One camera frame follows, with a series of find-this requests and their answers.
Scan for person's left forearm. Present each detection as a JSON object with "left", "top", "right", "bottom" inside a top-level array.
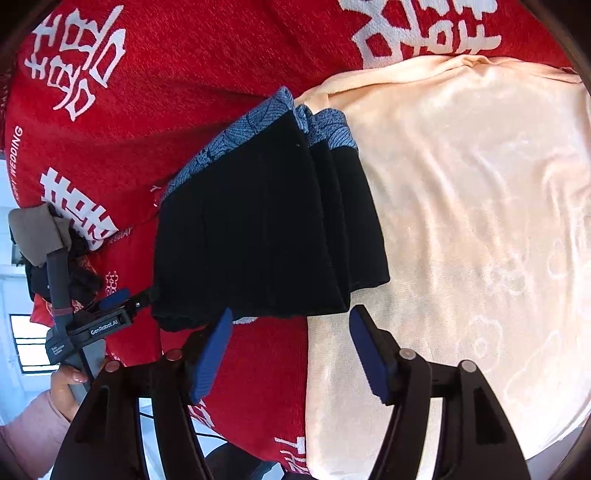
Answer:
[{"left": 0, "top": 391, "right": 74, "bottom": 480}]

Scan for black cloth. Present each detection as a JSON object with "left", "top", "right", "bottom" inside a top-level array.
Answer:
[{"left": 23, "top": 208, "right": 103, "bottom": 305}]

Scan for window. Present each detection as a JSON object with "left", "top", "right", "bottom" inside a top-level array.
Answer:
[{"left": 9, "top": 313, "right": 62, "bottom": 374}]

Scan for black pants with blue waistband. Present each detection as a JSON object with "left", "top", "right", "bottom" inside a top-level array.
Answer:
[{"left": 151, "top": 86, "right": 391, "bottom": 333}]

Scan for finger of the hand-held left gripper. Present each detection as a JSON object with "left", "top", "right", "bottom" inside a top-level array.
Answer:
[
  {"left": 121, "top": 287, "right": 161, "bottom": 313},
  {"left": 95, "top": 288, "right": 131, "bottom": 312}
]

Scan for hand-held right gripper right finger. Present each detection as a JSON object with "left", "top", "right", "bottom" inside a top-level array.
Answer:
[{"left": 349, "top": 305, "right": 532, "bottom": 480}]

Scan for cream patterned blanket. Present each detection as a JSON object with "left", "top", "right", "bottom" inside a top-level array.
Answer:
[{"left": 295, "top": 55, "right": 591, "bottom": 476}]

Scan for red printed blanket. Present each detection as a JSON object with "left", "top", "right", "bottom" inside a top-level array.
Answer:
[{"left": 0, "top": 0, "right": 578, "bottom": 476}]

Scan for person's left hand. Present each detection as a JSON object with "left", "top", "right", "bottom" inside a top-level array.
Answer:
[{"left": 50, "top": 355, "right": 110, "bottom": 423}]

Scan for grey cloth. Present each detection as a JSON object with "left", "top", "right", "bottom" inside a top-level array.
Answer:
[{"left": 9, "top": 203, "right": 72, "bottom": 268}]

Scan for black cable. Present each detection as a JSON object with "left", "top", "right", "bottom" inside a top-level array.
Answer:
[{"left": 139, "top": 410, "right": 232, "bottom": 441}]

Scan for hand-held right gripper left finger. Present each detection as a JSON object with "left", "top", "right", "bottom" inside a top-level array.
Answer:
[{"left": 50, "top": 307, "right": 234, "bottom": 480}]

